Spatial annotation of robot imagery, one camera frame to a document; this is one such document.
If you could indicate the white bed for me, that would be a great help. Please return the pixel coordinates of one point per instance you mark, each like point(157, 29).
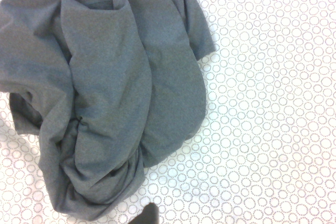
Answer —
point(262, 103)

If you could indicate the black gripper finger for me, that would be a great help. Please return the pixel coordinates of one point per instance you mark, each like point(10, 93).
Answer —
point(148, 216)

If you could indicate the grey shirt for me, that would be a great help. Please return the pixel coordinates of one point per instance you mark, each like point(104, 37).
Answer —
point(110, 82)

